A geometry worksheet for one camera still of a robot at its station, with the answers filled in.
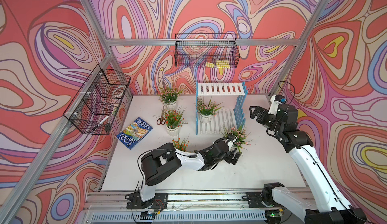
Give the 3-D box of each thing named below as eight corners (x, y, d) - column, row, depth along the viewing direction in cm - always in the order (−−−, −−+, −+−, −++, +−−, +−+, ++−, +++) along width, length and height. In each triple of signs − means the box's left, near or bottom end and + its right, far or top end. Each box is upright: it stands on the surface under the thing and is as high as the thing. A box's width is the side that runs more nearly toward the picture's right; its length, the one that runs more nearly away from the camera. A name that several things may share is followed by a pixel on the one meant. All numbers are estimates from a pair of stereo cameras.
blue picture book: (117, 138, 97) (114, 136, 95) (140, 119, 108) (138, 116, 105) (130, 150, 92) (128, 148, 89) (153, 129, 102) (152, 126, 99)
